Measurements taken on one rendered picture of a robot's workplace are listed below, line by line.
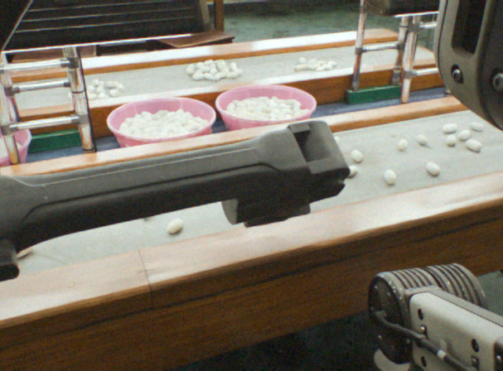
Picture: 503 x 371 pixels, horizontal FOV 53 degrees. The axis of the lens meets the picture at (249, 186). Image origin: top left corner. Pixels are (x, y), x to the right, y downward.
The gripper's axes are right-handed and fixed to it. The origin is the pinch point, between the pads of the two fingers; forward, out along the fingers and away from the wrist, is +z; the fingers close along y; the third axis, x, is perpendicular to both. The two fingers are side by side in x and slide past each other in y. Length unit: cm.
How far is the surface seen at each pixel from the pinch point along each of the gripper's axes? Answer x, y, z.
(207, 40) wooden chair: -129, -66, 198
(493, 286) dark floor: 35, -112, 76
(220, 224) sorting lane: 0.4, 3.3, 10.6
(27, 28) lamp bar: -33.7, 29.8, 1.2
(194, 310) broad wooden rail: 13.6, 12.4, 2.5
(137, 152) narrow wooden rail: -20.0, 12.5, 31.0
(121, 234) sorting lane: -1.1, 20.3, 13.5
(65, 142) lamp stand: -32, 26, 58
